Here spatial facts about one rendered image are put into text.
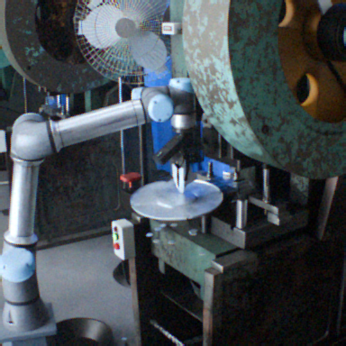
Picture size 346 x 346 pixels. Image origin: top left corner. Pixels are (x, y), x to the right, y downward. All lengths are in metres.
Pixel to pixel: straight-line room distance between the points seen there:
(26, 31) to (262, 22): 1.79
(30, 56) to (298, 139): 1.80
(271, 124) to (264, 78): 0.12
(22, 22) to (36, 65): 0.24
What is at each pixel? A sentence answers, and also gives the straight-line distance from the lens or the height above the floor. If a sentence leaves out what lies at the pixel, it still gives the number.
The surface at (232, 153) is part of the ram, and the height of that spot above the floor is 0.91.
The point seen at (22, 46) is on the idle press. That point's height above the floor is 1.22.
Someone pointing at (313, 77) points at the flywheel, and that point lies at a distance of 1.60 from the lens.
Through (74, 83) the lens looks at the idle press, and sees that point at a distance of 3.04.
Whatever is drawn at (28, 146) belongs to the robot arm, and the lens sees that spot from 1.60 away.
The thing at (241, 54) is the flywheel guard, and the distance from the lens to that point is 1.30.
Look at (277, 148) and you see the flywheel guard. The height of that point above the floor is 1.05.
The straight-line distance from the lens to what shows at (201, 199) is 1.82.
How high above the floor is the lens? 1.43
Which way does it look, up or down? 18 degrees down
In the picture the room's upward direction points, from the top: 2 degrees counter-clockwise
